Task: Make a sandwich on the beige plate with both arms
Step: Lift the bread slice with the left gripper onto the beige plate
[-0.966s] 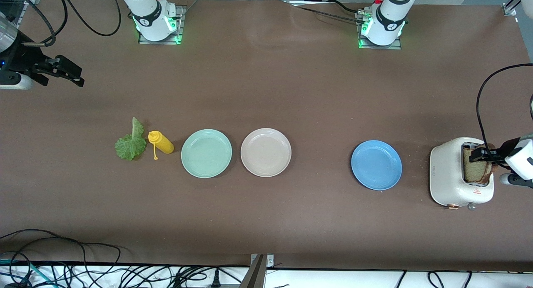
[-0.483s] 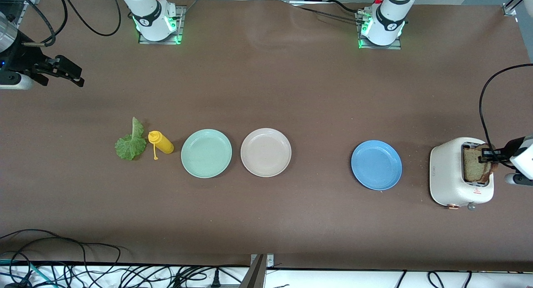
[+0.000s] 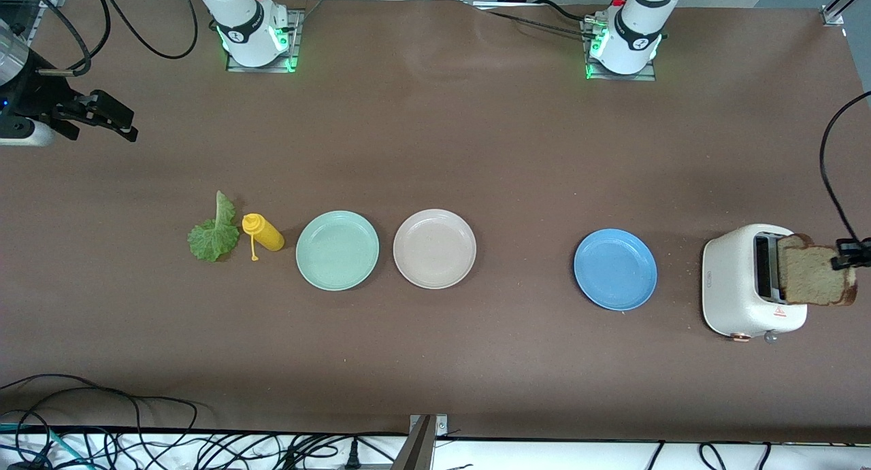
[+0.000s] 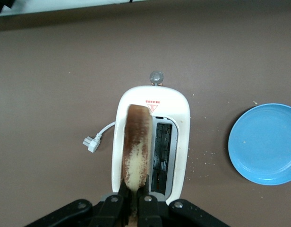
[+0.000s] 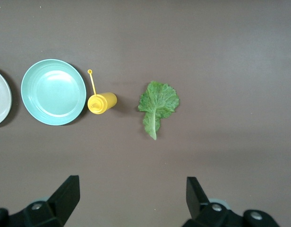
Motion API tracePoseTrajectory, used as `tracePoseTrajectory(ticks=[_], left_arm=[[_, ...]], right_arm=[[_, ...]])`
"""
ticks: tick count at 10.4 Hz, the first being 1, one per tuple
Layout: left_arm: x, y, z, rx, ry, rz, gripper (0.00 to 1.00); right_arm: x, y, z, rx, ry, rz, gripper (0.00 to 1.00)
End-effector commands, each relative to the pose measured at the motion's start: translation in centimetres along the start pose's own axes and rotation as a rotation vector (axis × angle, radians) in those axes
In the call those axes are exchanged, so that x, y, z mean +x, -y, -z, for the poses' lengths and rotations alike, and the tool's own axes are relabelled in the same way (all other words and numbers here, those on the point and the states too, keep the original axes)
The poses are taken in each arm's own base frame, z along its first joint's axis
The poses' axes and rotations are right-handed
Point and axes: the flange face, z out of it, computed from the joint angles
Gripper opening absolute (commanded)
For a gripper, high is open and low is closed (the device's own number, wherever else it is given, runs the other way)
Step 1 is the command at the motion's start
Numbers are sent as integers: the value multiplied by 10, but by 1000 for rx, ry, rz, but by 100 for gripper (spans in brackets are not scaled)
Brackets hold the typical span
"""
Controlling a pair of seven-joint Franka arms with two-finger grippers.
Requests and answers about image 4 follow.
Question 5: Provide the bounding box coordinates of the brown bread slice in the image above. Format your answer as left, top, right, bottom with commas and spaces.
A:
121, 104, 153, 227

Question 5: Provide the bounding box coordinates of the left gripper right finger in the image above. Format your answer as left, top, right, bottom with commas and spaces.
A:
137, 174, 163, 227

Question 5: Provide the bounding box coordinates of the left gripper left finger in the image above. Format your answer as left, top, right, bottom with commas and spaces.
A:
88, 176, 132, 227

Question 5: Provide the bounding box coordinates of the white toaster power cord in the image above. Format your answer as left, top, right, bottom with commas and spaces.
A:
82, 121, 117, 153

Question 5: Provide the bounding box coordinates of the blue plate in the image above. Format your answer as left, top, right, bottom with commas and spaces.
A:
228, 103, 291, 186

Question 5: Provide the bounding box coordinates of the black angular object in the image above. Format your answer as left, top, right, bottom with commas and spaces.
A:
0, 0, 10, 15

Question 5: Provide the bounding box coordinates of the white toaster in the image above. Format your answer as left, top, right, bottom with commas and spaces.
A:
111, 70, 191, 206

